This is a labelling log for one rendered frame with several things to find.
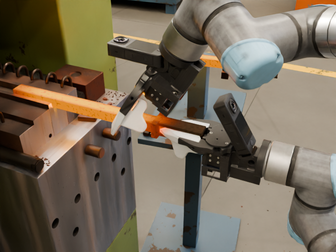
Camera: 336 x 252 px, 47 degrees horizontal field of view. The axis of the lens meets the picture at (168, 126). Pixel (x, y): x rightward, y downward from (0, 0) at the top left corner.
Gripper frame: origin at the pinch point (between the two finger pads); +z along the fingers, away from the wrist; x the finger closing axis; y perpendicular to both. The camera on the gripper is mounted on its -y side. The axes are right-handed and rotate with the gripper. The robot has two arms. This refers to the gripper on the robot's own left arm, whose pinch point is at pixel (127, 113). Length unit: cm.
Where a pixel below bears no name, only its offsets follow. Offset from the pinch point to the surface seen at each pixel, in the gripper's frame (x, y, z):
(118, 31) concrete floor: 269, -98, 170
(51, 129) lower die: -3.2, -12.6, 15.4
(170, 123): -0.6, 8.4, -5.4
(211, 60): 38.5, 6.2, 0.4
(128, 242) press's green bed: 15, 20, 62
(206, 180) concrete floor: 94, 40, 93
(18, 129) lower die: -10.5, -16.3, 12.5
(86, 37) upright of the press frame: 32.8, -28.2, 16.2
